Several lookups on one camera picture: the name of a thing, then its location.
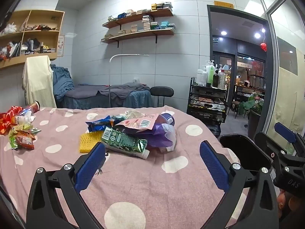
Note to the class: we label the potted green plant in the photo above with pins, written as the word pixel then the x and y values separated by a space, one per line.
pixel 252 105

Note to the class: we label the orange snack packet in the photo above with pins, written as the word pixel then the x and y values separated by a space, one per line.
pixel 23 141

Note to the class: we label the wooden stool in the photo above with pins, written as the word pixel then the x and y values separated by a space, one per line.
pixel 235 103

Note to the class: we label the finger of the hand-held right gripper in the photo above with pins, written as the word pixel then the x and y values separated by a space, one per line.
pixel 266 142
pixel 284 130

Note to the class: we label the person's right hand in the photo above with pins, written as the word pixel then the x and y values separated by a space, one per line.
pixel 283 204

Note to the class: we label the green pump bottle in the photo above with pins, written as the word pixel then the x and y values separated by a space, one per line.
pixel 210 76

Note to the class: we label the pink helmet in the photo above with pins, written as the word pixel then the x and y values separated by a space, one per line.
pixel 247 83

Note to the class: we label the blue bedding pile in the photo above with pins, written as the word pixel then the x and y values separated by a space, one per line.
pixel 62 81

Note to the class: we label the white arc floor lamp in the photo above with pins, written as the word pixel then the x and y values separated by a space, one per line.
pixel 109 76

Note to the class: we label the white plastic bottle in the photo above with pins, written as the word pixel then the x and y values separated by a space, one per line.
pixel 22 119

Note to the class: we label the dark plastic waste bin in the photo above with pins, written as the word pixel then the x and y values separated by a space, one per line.
pixel 243 150

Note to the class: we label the green drink carton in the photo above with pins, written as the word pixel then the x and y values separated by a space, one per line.
pixel 124 143

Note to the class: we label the wall poster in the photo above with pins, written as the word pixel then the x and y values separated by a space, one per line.
pixel 60 45

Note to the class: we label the grey blanket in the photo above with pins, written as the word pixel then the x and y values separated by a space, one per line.
pixel 119 90

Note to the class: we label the wooden cubby shelf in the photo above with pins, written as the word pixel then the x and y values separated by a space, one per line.
pixel 59 28

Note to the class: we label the yellow foam fruit net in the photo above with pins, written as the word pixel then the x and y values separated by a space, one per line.
pixel 89 142

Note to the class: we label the green snack packet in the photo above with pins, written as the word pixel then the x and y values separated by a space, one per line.
pixel 21 129

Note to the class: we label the massage bed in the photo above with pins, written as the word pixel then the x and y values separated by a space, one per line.
pixel 135 100

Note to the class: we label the yellow door sign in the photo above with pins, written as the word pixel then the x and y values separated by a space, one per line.
pixel 223 4

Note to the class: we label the black mesh drawer trolley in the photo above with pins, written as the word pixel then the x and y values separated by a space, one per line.
pixel 205 114

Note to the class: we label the red label plastic bottle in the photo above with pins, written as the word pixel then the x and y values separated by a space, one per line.
pixel 33 106

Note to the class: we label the pink snack packet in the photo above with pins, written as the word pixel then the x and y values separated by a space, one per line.
pixel 138 122

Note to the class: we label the blue snack packet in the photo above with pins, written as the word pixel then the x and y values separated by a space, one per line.
pixel 99 124

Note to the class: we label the pink polka dot blanket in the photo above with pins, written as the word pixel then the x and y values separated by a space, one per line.
pixel 143 183

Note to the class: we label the stacks of small boxes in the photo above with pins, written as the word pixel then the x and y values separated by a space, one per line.
pixel 162 6

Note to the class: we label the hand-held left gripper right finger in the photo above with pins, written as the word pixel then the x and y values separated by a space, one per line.
pixel 213 167

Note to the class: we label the wall shelves with books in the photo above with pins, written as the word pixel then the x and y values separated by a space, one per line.
pixel 146 22

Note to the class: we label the clear plastic bottle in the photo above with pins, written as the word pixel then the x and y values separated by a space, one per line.
pixel 221 78

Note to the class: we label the red hanging ornament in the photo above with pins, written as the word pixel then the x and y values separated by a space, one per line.
pixel 263 47

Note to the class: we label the dark glass bottle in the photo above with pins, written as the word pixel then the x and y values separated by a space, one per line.
pixel 215 80

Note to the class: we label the cream cloth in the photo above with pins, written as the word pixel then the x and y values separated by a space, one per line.
pixel 38 81

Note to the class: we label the black round stool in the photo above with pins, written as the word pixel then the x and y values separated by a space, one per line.
pixel 162 91

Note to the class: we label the white lotion bottle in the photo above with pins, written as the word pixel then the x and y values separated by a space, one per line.
pixel 201 77

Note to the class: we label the purple plastic bag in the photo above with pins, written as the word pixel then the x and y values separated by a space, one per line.
pixel 157 136

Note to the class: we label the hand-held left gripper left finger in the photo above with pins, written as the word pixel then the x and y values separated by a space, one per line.
pixel 90 164

